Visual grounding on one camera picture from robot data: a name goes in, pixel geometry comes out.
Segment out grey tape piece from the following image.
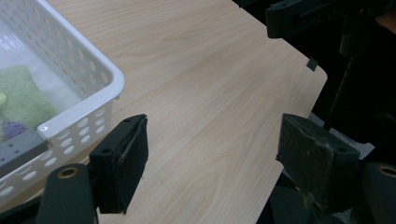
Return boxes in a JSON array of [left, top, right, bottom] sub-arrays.
[[305, 57, 318, 72]]

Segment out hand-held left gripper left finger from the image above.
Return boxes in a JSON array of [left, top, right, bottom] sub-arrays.
[[89, 113, 149, 216]]

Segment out white perforated plastic basket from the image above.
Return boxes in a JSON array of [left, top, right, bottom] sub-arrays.
[[0, 0, 126, 209]]

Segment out green dotted socks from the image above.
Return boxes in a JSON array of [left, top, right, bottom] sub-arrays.
[[0, 64, 61, 143]]

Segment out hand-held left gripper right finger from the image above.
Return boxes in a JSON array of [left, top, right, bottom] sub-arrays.
[[276, 113, 361, 213]]

